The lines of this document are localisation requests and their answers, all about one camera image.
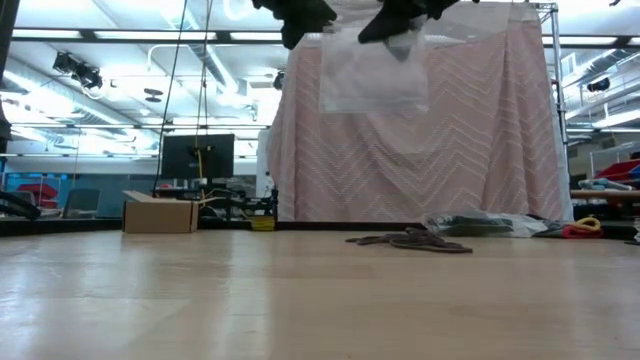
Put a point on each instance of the wooden workbench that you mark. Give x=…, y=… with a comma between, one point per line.
x=605, y=195

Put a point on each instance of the red storage bin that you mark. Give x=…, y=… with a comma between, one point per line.
x=40, y=192

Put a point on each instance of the small open cardboard box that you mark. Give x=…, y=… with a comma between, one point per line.
x=160, y=217

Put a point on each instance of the black computer monitor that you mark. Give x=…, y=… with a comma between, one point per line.
x=180, y=155

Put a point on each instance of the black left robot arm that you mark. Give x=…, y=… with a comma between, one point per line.
x=5, y=50

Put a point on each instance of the brown rubber bands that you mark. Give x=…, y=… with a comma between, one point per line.
x=415, y=241

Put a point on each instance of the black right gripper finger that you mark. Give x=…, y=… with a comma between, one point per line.
x=390, y=27
x=402, y=50

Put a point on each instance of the pink chevron cloth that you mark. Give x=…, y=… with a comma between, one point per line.
x=500, y=150

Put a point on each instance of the black desk with equipment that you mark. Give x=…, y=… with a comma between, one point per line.
x=240, y=205

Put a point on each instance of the grey office chair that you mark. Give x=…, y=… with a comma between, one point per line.
x=82, y=202

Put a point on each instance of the yellow striped block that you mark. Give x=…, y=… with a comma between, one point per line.
x=263, y=223

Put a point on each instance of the red shelf bins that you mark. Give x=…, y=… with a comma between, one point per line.
x=620, y=171

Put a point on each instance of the black spotlight fixture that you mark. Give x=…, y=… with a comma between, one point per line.
x=80, y=72

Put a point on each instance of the black aluminium table frame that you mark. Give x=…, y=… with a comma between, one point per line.
x=75, y=226

